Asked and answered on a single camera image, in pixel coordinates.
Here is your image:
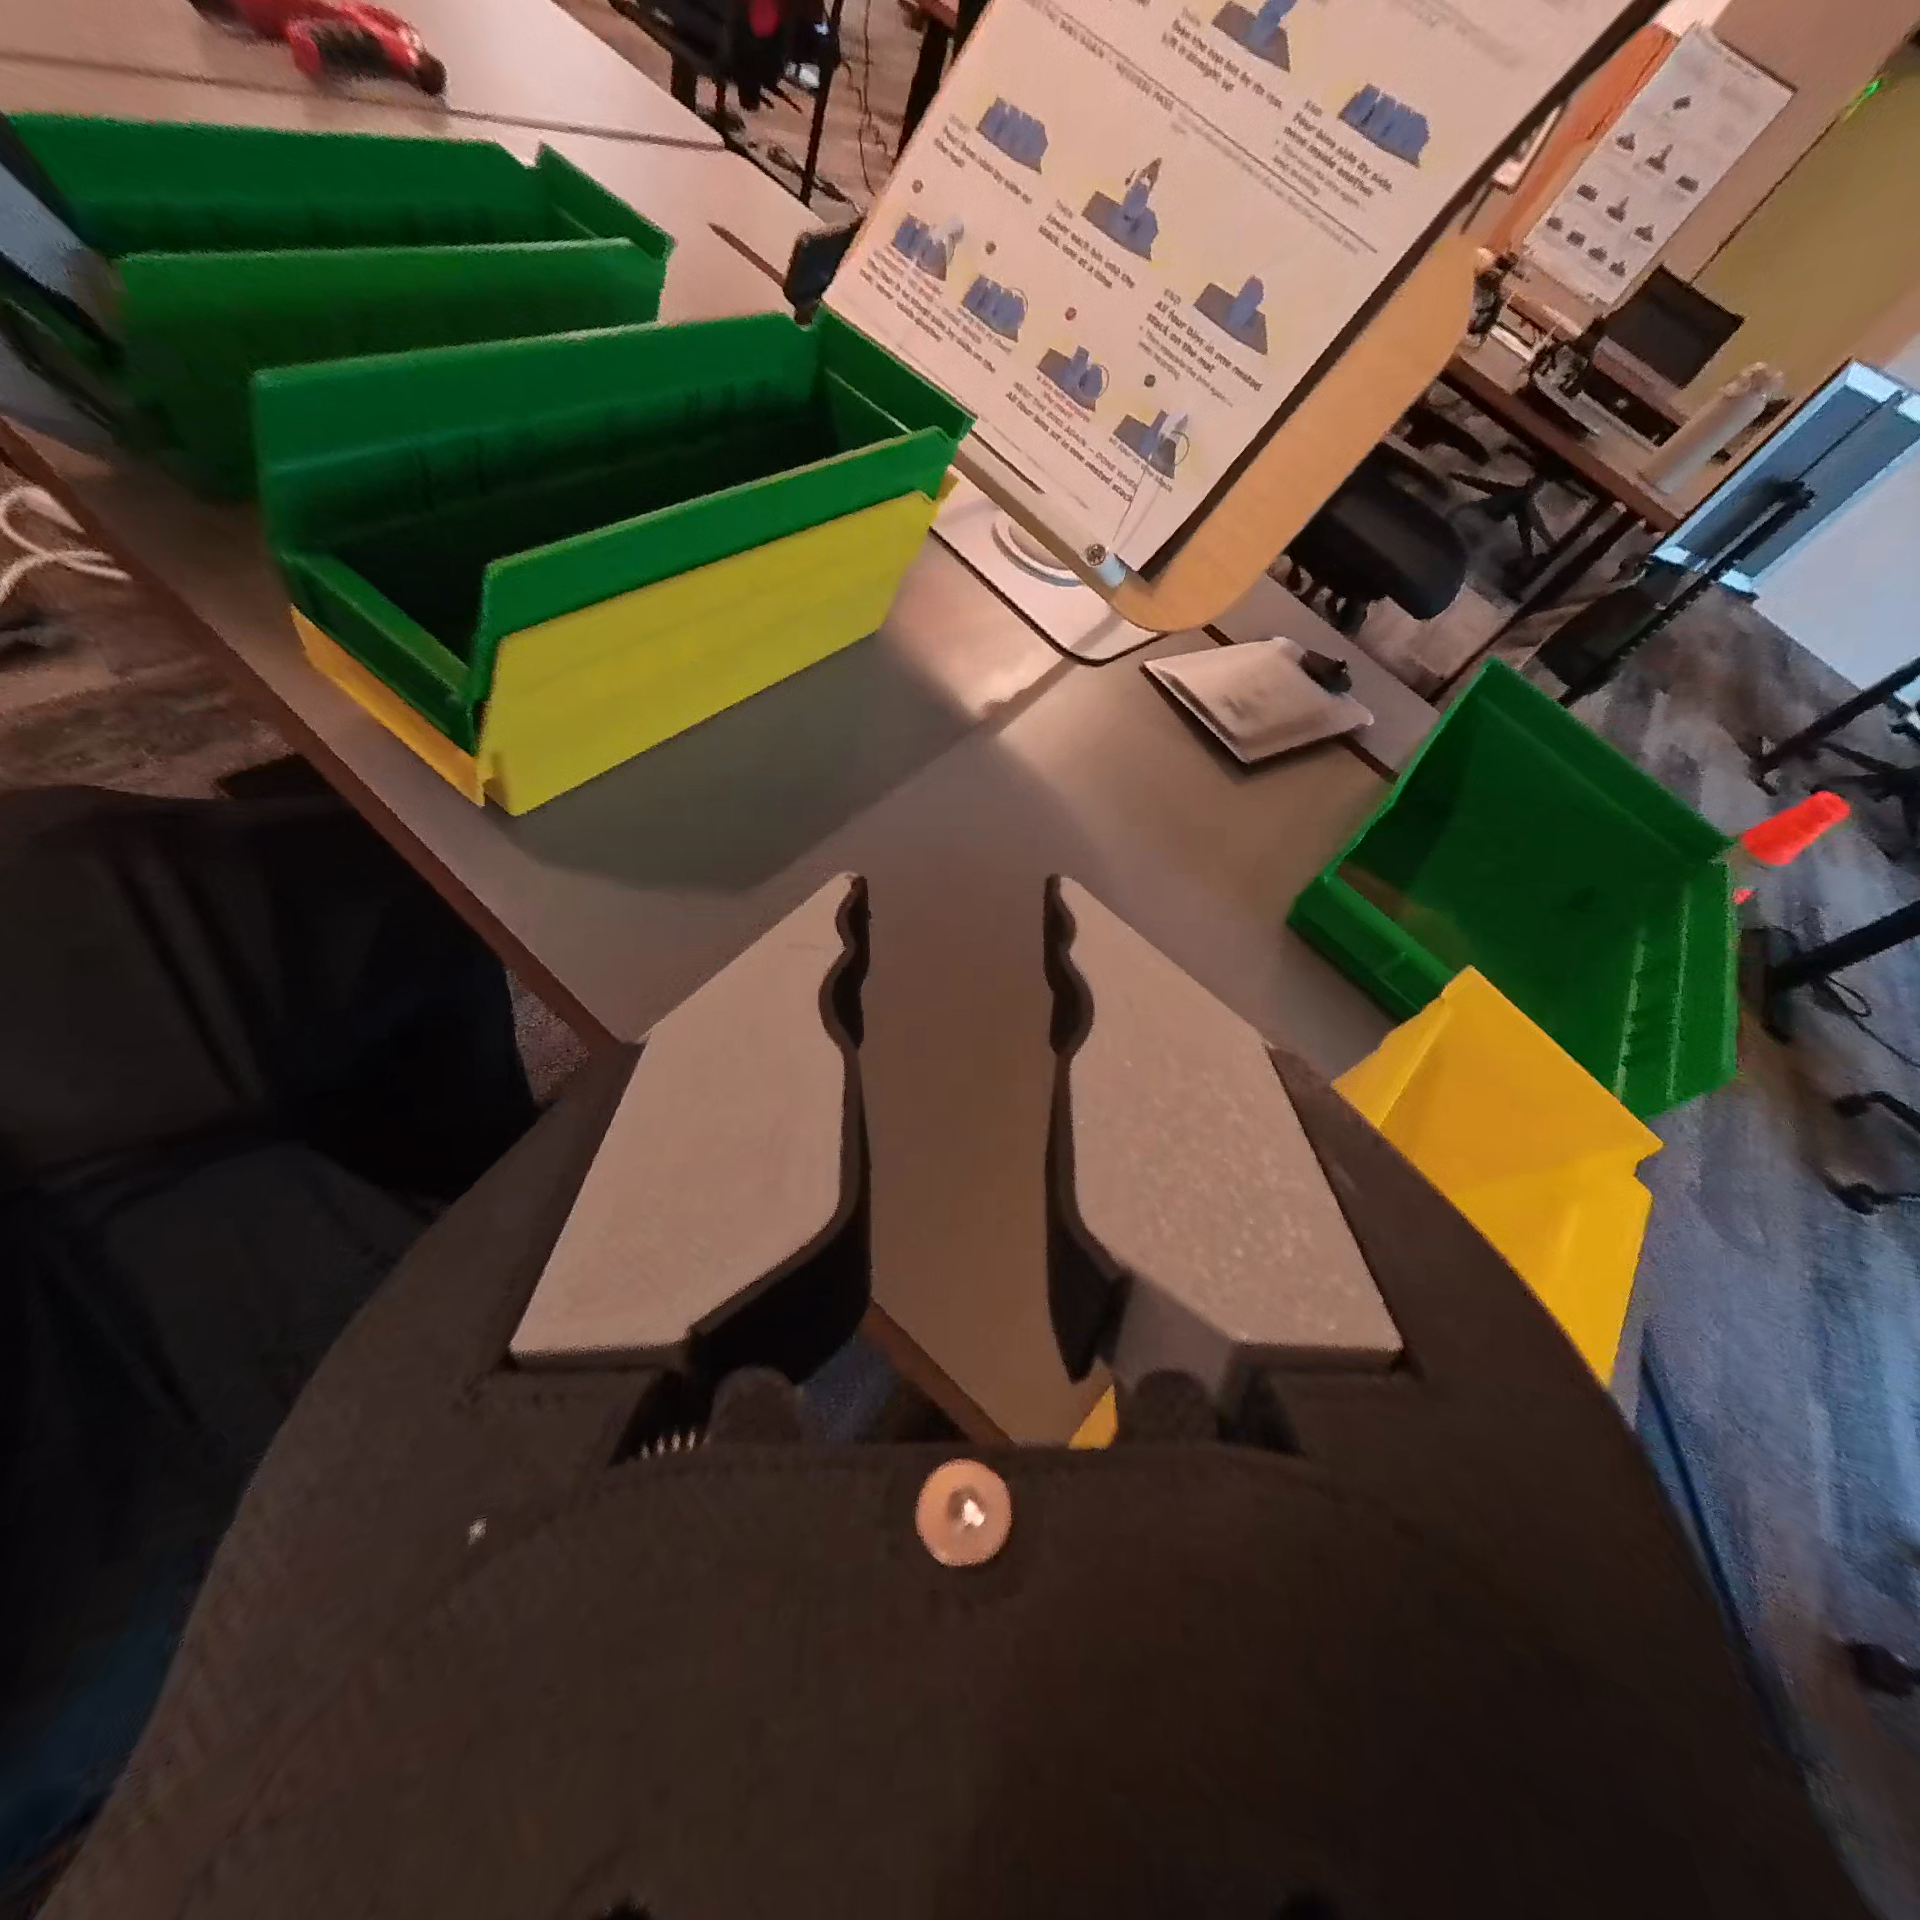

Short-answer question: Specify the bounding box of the red tag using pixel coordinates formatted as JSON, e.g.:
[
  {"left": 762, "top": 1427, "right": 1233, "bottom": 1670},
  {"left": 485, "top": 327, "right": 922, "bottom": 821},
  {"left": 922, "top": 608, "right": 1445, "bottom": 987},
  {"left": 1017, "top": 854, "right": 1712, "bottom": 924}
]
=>
[{"left": 1740, "top": 788, "right": 1853, "bottom": 866}]

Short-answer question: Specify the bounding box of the black office chair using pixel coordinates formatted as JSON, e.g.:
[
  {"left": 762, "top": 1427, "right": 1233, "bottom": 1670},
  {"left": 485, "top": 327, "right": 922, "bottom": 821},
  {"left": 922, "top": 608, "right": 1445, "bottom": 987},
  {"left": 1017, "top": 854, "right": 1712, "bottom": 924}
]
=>
[{"left": 1275, "top": 436, "right": 1545, "bottom": 633}]

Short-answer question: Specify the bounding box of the white cable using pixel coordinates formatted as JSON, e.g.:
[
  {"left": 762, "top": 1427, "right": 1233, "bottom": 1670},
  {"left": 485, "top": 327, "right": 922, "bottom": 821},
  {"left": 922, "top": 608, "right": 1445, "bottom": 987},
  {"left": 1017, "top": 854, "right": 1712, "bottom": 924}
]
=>
[{"left": 0, "top": 487, "right": 137, "bottom": 596}]

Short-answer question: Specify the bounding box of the black monitor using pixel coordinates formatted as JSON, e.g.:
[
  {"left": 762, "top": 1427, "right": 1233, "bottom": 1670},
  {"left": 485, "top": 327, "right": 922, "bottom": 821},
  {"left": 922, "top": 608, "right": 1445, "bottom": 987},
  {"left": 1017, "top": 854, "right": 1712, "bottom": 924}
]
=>
[{"left": 1587, "top": 266, "right": 1749, "bottom": 400}]

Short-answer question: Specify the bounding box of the white pouch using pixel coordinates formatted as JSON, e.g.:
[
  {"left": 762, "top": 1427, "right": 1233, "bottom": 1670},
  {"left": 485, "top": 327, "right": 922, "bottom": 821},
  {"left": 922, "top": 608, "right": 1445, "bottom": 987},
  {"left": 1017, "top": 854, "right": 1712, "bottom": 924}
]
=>
[{"left": 1142, "top": 637, "right": 1377, "bottom": 766}]

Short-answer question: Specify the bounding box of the green plastic bin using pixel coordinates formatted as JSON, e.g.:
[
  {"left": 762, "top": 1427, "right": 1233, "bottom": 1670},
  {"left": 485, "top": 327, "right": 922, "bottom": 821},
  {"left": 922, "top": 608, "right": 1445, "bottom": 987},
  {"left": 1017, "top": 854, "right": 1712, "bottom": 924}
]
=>
[
  {"left": 249, "top": 308, "right": 976, "bottom": 753},
  {"left": 112, "top": 237, "right": 666, "bottom": 503},
  {"left": 0, "top": 111, "right": 672, "bottom": 323},
  {"left": 1286, "top": 656, "right": 1743, "bottom": 1124}
]

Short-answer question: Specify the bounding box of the wall poster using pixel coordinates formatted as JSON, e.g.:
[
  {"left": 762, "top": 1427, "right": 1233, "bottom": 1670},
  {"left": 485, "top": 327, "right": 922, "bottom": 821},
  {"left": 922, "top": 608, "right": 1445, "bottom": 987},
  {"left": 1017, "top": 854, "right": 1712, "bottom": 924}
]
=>
[{"left": 1522, "top": 24, "right": 1796, "bottom": 308}]

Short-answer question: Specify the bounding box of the wooden background desk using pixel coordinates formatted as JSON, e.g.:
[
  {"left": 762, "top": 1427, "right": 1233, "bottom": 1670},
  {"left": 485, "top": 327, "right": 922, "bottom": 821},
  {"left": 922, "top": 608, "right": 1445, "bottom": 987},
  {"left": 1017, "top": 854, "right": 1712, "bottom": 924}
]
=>
[{"left": 1439, "top": 291, "right": 1697, "bottom": 536}]

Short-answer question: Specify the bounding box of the white board stand base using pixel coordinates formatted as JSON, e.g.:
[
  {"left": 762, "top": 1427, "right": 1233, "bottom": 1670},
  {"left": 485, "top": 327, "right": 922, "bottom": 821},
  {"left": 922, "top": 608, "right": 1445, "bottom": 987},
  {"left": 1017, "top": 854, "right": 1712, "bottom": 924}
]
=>
[{"left": 927, "top": 477, "right": 1162, "bottom": 667}]

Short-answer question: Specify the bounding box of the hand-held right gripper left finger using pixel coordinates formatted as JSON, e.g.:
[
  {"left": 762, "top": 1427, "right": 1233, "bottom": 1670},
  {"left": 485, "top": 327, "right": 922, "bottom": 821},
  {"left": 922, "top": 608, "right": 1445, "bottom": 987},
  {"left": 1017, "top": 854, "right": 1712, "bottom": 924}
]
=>
[{"left": 507, "top": 874, "right": 875, "bottom": 1384}]

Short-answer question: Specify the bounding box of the black tripod stand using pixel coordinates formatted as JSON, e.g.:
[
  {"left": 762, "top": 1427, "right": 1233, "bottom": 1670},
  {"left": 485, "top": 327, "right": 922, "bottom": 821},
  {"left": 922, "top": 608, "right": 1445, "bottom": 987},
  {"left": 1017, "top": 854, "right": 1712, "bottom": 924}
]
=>
[{"left": 1560, "top": 481, "right": 1817, "bottom": 707}]

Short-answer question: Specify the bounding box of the yellow plastic bin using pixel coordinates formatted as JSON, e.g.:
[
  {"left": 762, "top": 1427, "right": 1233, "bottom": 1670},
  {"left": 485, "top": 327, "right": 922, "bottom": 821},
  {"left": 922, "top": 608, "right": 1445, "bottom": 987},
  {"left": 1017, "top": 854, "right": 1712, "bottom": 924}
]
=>
[
  {"left": 289, "top": 467, "right": 962, "bottom": 821},
  {"left": 1069, "top": 964, "right": 1663, "bottom": 1448}
]

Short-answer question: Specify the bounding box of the red power tool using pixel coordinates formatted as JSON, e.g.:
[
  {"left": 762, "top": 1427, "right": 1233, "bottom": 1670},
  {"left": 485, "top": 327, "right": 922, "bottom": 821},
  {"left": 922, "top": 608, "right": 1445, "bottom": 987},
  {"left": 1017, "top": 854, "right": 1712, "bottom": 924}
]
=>
[{"left": 195, "top": 0, "right": 449, "bottom": 98}]

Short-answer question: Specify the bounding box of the black clip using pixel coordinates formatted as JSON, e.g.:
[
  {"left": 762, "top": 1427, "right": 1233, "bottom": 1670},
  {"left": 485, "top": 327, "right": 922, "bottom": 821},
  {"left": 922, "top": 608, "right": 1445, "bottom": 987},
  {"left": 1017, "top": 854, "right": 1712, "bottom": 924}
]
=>
[{"left": 783, "top": 226, "right": 862, "bottom": 323}]

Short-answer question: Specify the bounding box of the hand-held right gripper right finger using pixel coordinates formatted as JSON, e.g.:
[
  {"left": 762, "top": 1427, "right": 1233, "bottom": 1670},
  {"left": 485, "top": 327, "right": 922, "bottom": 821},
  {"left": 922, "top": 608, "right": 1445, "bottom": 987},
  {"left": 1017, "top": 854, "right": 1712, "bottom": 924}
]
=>
[{"left": 1042, "top": 874, "right": 1405, "bottom": 1403}]

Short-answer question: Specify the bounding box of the white water bottle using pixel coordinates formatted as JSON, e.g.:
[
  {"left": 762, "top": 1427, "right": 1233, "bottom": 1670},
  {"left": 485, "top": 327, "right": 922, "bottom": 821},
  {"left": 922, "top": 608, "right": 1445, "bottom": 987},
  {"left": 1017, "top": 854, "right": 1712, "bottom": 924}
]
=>
[{"left": 1642, "top": 363, "right": 1786, "bottom": 488}]

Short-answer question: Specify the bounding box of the instruction board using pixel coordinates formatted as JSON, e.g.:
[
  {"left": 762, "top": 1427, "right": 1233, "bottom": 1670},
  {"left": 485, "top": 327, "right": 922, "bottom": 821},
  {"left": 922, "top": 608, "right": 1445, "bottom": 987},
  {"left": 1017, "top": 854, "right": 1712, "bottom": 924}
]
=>
[{"left": 816, "top": 0, "right": 1673, "bottom": 636}]

